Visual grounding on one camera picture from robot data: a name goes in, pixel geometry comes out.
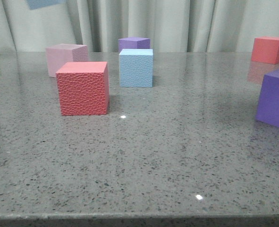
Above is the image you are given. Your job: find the grey curtain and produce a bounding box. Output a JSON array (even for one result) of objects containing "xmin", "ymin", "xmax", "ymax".
[{"xmin": 0, "ymin": 0, "xmax": 279, "ymax": 52}]

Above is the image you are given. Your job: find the light blue textured foam cube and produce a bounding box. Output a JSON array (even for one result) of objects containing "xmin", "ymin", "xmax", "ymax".
[{"xmin": 119, "ymin": 49, "xmax": 153, "ymax": 87}]

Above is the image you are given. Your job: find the pink foam cube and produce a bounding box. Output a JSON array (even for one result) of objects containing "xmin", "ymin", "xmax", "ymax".
[{"xmin": 46, "ymin": 44, "xmax": 89, "ymax": 77}]

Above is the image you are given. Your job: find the large purple foam cube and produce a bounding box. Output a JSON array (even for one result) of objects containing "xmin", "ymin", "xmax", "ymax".
[{"xmin": 256, "ymin": 69, "xmax": 279, "ymax": 127}]

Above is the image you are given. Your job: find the orange-red smooth foam cube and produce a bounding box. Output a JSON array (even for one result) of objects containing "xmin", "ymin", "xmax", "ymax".
[{"xmin": 251, "ymin": 36, "xmax": 279, "ymax": 64}]

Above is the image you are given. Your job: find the red textured foam cube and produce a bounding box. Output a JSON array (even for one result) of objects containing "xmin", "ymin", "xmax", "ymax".
[{"xmin": 56, "ymin": 61, "xmax": 110, "ymax": 116}]

